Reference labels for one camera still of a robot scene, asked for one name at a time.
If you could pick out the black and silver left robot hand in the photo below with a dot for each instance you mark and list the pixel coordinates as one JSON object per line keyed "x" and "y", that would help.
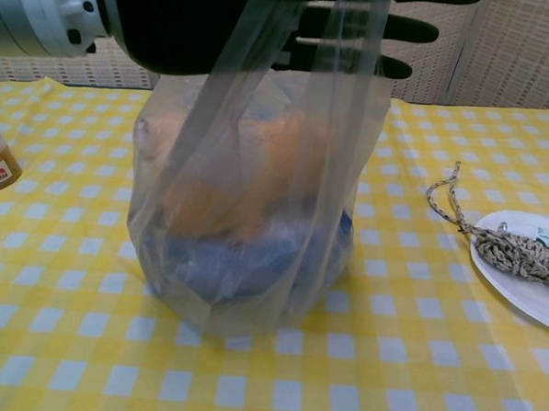
{"x": 173, "y": 20}

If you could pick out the translucent plastic bag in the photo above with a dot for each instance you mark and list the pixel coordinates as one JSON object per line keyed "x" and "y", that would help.
{"x": 260, "y": 306}

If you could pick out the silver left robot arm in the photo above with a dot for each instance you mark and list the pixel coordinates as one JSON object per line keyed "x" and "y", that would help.
{"x": 31, "y": 8}

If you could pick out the blue printed snack package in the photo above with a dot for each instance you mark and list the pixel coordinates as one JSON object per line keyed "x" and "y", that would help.
{"x": 273, "y": 104}

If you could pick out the woven bamboo screen panel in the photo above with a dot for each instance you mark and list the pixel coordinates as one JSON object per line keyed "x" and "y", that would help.
{"x": 42, "y": 71}
{"x": 526, "y": 53}
{"x": 429, "y": 71}

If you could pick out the orange soft item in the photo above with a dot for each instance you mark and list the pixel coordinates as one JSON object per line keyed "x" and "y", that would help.
{"x": 257, "y": 181}

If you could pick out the blue crumpled plastic item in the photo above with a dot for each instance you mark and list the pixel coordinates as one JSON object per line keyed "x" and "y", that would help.
{"x": 234, "y": 268}

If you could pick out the white paper plate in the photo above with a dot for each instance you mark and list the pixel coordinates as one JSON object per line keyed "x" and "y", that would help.
{"x": 505, "y": 291}

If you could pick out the yellow white checkered tablecloth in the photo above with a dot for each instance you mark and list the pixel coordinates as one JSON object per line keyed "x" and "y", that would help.
{"x": 431, "y": 370}

